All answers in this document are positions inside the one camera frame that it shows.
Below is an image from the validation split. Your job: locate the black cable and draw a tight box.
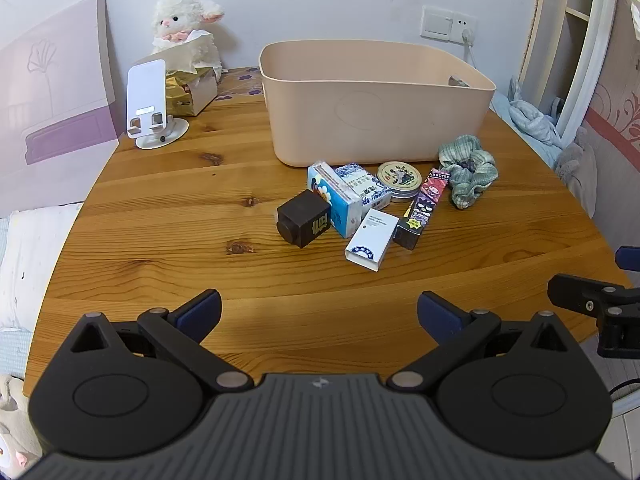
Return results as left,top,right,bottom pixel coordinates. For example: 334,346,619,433
606,379,640,403

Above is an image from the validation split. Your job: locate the white wardrobe frame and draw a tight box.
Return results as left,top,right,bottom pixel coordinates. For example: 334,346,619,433
517,0,635,147

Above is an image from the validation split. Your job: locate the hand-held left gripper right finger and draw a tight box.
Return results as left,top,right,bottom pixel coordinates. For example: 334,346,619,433
387,290,576,392

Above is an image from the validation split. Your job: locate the gold tissue box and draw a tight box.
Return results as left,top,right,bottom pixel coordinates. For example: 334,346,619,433
150,31,219,117

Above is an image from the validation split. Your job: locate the white wall switch socket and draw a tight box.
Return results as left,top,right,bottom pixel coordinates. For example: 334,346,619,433
420,5,478,43

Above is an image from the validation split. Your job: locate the black cube box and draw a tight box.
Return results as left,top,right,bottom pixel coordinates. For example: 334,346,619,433
276,190,332,249

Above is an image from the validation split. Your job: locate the light blue blanket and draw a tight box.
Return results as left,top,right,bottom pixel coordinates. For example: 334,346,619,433
489,92,558,171

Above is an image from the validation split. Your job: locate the purple flower patterned mat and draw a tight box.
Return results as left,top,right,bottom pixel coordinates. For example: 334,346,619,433
215,66,264,104

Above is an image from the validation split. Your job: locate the white pillow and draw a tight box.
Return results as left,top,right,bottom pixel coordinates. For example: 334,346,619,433
0,202,84,381

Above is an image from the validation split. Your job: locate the white sheep plush toy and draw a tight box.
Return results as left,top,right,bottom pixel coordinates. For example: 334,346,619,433
151,0,226,81

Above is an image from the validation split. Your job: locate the small white box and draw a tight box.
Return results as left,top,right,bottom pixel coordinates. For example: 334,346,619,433
344,208,400,272

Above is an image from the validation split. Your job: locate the black cartoon print box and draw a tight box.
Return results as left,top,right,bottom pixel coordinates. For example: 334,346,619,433
393,167,451,251

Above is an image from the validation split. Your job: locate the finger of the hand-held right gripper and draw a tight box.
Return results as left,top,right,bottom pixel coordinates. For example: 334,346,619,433
547,273,640,318
616,245,640,272

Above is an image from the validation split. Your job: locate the round metal tin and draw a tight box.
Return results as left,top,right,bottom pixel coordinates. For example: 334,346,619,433
376,161,423,203

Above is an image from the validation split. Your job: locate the blue white patterned packet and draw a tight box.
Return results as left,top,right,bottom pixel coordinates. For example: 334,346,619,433
334,162,393,211

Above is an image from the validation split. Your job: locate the pink plastic storage bin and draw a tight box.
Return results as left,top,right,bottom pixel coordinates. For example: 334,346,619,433
258,41,496,168

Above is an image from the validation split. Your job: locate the blue white flower box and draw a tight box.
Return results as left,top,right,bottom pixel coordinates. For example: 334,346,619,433
307,161,362,239

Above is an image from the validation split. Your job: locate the white phone stand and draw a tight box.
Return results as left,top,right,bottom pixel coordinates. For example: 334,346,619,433
125,59,190,151

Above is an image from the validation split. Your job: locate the white plug with cable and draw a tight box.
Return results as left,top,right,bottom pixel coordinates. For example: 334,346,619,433
459,27,479,67

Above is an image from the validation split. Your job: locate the green plaid scrunchie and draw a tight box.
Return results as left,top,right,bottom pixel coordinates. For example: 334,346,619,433
438,134,499,209

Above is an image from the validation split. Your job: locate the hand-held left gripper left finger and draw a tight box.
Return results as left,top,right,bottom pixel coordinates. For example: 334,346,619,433
67,288,254,394

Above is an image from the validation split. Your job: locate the pink white plush toy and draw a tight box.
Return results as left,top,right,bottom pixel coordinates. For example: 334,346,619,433
0,372,45,472

